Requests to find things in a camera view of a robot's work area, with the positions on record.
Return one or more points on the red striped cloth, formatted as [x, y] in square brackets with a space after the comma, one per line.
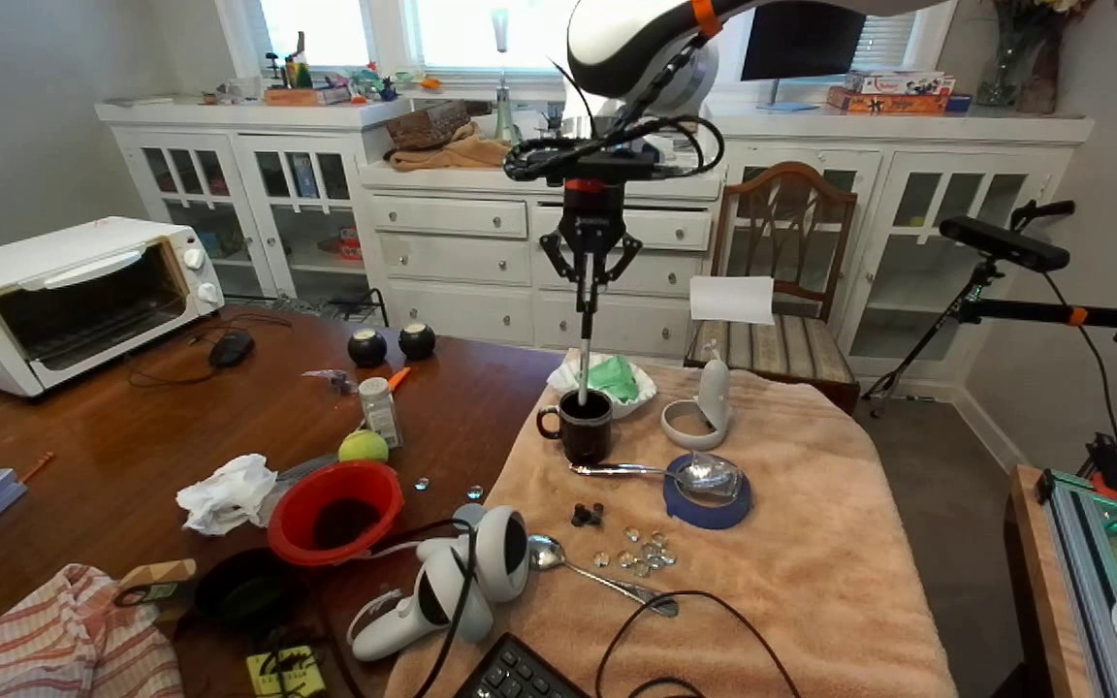
[39, 640]

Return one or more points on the black stereo camera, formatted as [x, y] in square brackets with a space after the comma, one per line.
[1005, 240]

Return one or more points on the clear glass bottle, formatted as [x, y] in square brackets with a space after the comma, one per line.
[505, 113]

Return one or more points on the small white bottle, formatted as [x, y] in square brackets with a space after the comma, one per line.
[382, 413]

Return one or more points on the small black clip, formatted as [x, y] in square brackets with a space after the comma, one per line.
[588, 513]

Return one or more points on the green tennis ball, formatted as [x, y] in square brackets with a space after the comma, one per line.
[361, 447]

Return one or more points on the white toaster oven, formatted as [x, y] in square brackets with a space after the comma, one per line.
[80, 291]

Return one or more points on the crumpled white tissue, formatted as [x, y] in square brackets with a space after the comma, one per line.
[230, 491]

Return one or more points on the blue tape roll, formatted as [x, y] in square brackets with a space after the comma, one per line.
[699, 513]

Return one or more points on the black camera tripod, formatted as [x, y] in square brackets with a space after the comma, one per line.
[973, 313]

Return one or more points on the dried flower vase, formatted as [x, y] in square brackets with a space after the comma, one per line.
[1026, 60]

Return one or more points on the green capped marker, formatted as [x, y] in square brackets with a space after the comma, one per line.
[584, 368]

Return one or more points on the beige terry towel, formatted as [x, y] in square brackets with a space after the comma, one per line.
[818, 568]

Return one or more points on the green cloth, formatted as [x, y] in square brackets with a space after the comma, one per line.
[613, 376]

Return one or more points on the small silver tool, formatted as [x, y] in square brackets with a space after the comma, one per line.
[326, 376]

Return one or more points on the black ball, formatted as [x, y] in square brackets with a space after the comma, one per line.
[417, 344]
[365, 345]

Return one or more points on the white glass door cabinet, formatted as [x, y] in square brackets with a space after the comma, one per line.
[454, 247]

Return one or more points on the dark woven basket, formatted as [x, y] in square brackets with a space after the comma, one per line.
[429, 124]

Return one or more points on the black computer mouse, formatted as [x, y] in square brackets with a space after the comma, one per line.
[230, 345]

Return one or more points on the orange pen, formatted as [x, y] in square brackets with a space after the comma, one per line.
[401, 376]

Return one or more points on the slim silver spoon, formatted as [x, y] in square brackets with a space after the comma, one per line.
[544, 553]

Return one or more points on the orange pencil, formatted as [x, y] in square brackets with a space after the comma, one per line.
[37, 468]

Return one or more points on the colourful cardboard boxes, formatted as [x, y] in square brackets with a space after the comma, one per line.
[895, 99]

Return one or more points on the small silver nut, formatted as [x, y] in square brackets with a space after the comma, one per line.
[421, 487]
[476, 491]
[610, 558]
[661, 558]

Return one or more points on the black keypad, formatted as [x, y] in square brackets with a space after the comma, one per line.
[514, 673]

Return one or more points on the black monitor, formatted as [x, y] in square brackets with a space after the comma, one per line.
[800, 40]

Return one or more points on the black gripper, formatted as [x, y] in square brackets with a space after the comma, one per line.
[592, 216]

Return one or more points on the red bowl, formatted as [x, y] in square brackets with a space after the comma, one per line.
[302, 526]

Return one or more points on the white game controller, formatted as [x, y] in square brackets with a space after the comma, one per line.
[504, 549]

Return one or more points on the dark coffee mug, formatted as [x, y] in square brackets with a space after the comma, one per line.
[584, 437]

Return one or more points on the black bowl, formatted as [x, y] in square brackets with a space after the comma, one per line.
[250, 592]

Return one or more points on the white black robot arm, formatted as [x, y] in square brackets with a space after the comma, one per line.
[624, 40]

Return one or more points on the wooden chair striped cushion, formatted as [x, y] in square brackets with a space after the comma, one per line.
[784, 217]

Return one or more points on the white paper sheet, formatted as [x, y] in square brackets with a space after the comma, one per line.
[732, 300]

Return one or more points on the yellow black card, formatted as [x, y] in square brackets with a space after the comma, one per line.
[284, 673]

